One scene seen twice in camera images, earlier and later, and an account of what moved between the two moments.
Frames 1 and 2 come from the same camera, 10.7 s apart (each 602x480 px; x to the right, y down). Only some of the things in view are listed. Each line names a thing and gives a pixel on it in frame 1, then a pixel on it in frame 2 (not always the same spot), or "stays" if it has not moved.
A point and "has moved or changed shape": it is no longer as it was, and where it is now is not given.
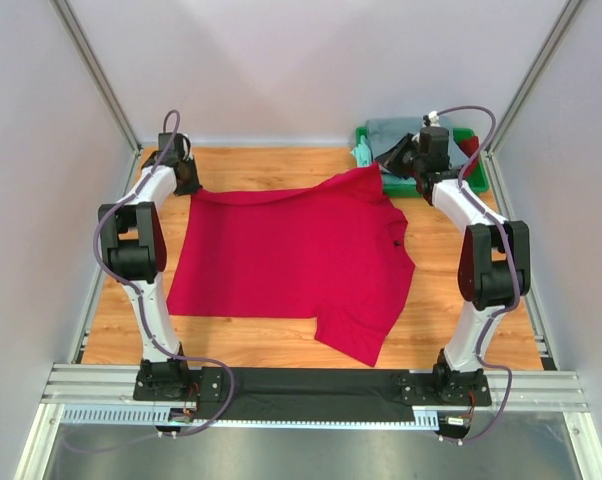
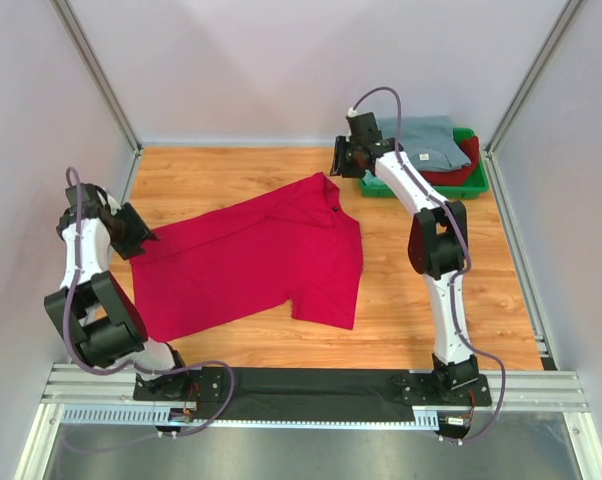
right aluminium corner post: x=571 y=13 stays
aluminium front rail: x=113 y=384 stays
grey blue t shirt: x=386 y=133 stays
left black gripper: x=193 y=186 to x=139 y=232
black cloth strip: x=312 y=394 stays
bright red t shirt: x=336 y=252 has moved or changed shape
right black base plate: x=442 y=388 stays
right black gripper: x=390 y=161 to x=338 y=166
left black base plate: x=172 y=380 stays
